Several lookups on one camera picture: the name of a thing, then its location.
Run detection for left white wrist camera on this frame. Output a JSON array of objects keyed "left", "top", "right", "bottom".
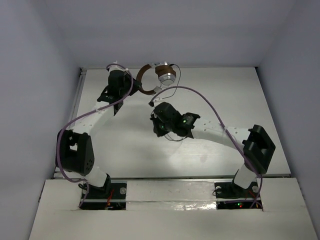
[{"left": 106, "top": 61, "right": 131, "bottom": 76}]

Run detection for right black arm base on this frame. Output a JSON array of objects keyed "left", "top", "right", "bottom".
[{"left": 212, "top": 174, "right": 263, "bottom": 210}]

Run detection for purple cable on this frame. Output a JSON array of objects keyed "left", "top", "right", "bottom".
[
  {"left": 149, "top": 86, "right": 263, "bottom": 210},
  {"left": 56, "top": 63, "right": 133, "bottom": 208}
]

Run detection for thin black headphone cable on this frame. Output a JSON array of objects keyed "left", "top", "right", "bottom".
[{"left": 157, "top": 63, "right": 187, "bottom": 143}]

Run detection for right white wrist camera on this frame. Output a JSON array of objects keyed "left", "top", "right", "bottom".
[{"left": 148, "top": 97, "right": 165, "bottom": 108}]

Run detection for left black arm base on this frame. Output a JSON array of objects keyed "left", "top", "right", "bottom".
[{"left": 78, "top": 175, "right": 127, "bottom": 211}]

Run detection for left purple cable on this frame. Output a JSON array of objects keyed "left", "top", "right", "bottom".
[{"left": 56, "top": 63, "right": 133, "bottom": 208}]

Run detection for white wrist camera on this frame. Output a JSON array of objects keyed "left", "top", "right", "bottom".
[
  {"left": 148, "top": 97, "right": 165, "bottom": 108},
  {"left": 106, "top": 61, "right": 131, "bottom": 76}
]

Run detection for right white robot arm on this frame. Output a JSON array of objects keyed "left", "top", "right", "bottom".
[{"left": 150, "top": 102, "right": 276, "bottom": 199}]

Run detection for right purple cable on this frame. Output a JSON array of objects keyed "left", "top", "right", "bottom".
[{"left": 149, "top": 86, "right": 263, "bottom": 210}]

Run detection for brown silver headphones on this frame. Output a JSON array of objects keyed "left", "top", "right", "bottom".
[{"left": 136, "top": 61, "right": 177, "bottom": 96}]

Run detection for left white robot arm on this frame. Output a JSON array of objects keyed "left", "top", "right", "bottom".
[{"left": 55, "top": 69, "right": 142, "bottom": 197}]

